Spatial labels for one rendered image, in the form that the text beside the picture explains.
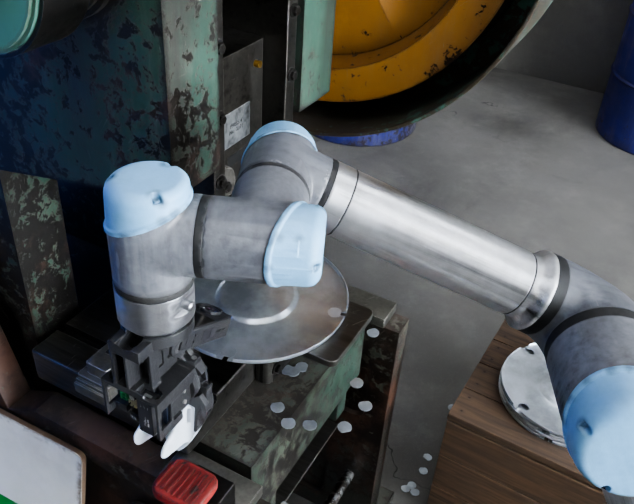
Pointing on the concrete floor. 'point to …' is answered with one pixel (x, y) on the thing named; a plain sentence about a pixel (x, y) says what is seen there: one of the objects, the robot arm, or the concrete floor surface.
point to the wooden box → (501, 447)
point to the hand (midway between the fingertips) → (180, 436)
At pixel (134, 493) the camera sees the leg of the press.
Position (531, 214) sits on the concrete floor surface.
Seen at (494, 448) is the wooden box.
